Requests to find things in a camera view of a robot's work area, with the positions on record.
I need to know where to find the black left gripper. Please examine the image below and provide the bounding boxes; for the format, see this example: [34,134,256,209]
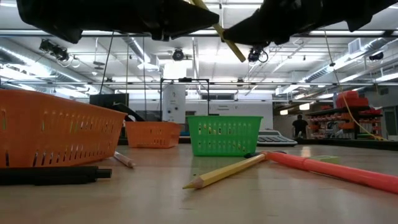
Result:
[77,0,220,42]

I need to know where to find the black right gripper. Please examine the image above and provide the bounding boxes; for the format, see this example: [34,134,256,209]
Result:
[222,0,355,46]

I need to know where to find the plain yellow pencil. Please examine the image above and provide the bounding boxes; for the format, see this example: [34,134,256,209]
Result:
[190,0,247,63]

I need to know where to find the green plastic basket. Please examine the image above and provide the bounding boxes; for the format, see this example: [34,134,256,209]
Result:
[186,115,264,157]

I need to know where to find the yellow pencil orange cap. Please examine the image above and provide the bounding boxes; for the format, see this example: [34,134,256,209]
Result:
[182,152,268,190]

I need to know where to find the yellow green eraser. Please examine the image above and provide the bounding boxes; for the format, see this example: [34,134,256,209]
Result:
[307,155,341,165]

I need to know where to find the white pencil yellow eraser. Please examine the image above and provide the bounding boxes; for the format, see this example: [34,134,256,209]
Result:
[113,151,136,169]

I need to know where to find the orange highlighter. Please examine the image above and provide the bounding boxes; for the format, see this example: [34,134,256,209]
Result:
[262,150,398,195]

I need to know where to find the black pen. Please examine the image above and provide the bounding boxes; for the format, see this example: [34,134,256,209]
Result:
[0,166,113,187]

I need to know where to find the shelf with red bins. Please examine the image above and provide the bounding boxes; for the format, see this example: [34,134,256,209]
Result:
[304,90,384,140]

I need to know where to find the white equipment cabinet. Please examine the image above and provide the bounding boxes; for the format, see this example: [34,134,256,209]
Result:
[162,84,187,124]

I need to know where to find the person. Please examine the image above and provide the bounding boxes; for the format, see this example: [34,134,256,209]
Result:
[292,114,310,139]

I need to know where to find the black monitor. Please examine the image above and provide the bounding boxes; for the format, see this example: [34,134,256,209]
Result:
[89,93,130,108]

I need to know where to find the white desk calculator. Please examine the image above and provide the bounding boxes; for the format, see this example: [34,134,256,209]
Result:
[256,129,299,147]

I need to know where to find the orange plastic basket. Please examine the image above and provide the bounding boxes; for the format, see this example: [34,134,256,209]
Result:
[124,121,184,149]
[0,89,128,169]

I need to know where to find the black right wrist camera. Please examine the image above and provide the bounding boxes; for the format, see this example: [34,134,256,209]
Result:
[248,45,269,63]

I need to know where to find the black round overhead camera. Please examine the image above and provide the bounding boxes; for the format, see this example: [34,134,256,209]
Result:
[172,48,185,62]

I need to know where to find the yellow hanging cable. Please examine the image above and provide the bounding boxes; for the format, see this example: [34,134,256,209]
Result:
[321,29,388,142]

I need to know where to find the black metal table frame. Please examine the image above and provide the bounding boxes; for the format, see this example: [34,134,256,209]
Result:
[117,136,398,151]

